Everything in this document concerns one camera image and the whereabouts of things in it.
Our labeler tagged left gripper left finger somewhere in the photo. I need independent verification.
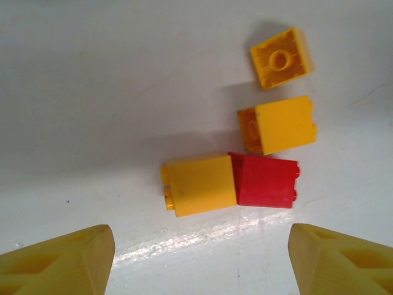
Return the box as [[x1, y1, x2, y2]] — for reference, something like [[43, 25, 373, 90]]
[[0, 224, 116, 295]]

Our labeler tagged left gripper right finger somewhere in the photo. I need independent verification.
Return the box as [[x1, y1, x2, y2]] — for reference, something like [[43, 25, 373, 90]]
[[287, 222, 393, 295]]

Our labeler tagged red lego brick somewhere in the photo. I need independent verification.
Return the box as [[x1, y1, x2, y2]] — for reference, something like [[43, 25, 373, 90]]
[[227, 151, 302, 210]]

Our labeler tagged yellow lego brick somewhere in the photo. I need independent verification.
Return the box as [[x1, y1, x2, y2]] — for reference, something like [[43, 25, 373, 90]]
[[159, 152, 239, 218], [249, 26, 316, 91], [236, 95, 319, 156]]

